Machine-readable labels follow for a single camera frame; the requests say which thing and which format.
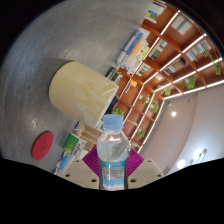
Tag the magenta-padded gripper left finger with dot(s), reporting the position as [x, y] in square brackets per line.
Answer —
[80, 173]

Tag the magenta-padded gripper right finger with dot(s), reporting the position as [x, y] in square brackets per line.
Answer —
[146, 171]

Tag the clear blue-capped water bottle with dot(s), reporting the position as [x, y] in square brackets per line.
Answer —
[113, 156]

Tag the blue book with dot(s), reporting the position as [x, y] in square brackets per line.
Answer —
[63, 162]

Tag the multi-bulb ceiling lamp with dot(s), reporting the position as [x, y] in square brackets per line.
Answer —
[181, 163]

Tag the beige upholstered chair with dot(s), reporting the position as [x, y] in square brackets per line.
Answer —
[89, 136]

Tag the flat round red coaster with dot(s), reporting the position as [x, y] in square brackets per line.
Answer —
[42, 145]

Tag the recessed ceiling spotlight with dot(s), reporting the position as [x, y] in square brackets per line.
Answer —
[173, 113]

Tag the cream plastic cup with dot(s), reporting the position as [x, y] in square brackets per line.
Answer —
[80, 91]

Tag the dark magazine stack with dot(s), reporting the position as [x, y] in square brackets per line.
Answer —
[114, 75]

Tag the colourful book stack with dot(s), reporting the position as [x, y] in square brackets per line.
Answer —
[133, 50]

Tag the wooden wall shelf unit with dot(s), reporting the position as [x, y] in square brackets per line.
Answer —
[173, 60]

